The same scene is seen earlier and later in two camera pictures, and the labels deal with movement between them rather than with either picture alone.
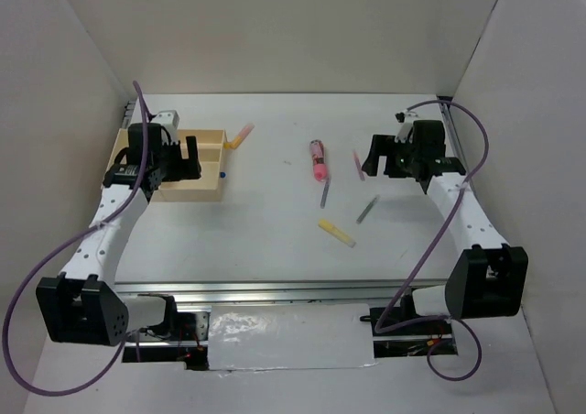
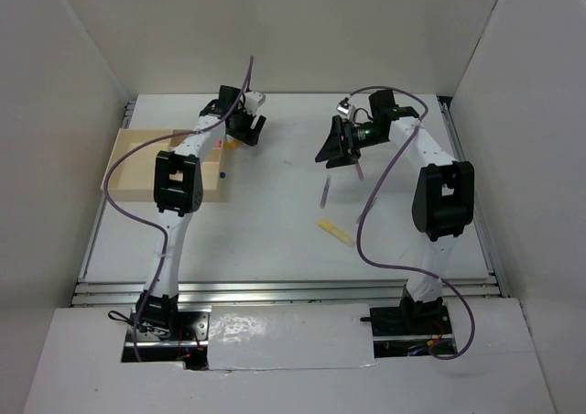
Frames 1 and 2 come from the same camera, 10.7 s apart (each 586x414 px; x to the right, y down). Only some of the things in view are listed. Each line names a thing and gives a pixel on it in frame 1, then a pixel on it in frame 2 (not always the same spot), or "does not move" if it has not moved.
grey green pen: [368, 208] does not move
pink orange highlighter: [244, 133] does not move
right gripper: [385, 145] → [339, 150]
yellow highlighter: [335, 232] does not move
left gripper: [188, 168] → [249, 136]
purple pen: [325, 192] does not move
